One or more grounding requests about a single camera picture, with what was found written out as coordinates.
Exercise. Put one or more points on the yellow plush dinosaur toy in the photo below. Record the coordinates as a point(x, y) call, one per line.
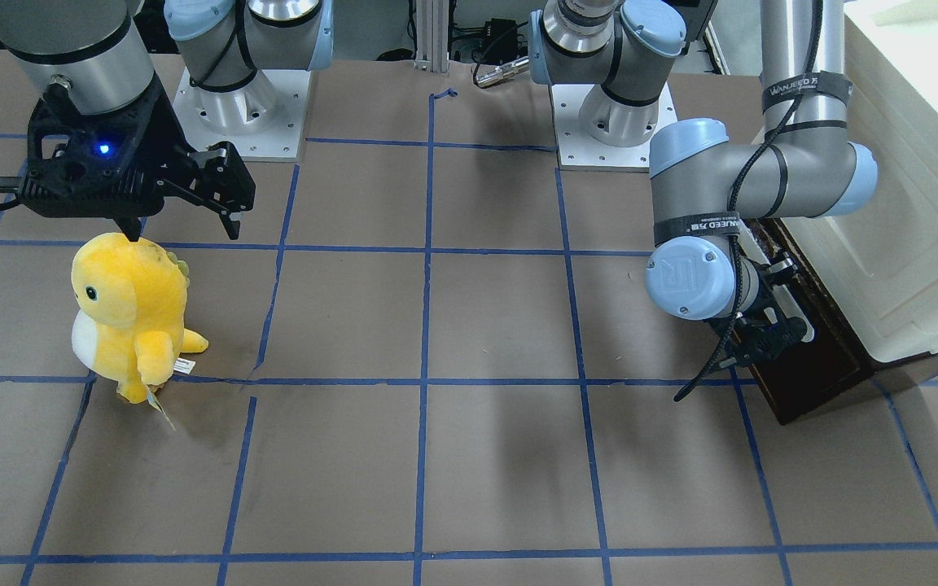
point(130, 327)

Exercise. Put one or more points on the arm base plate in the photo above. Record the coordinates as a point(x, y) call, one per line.
point(583, 130)
point(264, 120)

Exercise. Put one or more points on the aluminium frame post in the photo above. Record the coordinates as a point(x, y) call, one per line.
point(431, 36)

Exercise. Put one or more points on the white drawer handle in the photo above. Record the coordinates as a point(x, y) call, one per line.
point(809, 330)

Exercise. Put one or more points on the dark brown wooden drawer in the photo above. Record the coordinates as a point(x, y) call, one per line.
point(809, 374)

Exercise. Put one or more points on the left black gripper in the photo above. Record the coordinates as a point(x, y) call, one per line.
point(764, 338)

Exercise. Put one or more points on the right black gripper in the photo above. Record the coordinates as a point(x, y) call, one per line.
point(173, 141)

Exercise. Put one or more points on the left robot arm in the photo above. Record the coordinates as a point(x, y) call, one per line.
point(704, 186)

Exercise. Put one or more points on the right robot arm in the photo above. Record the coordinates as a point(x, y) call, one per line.
point(94, 48)

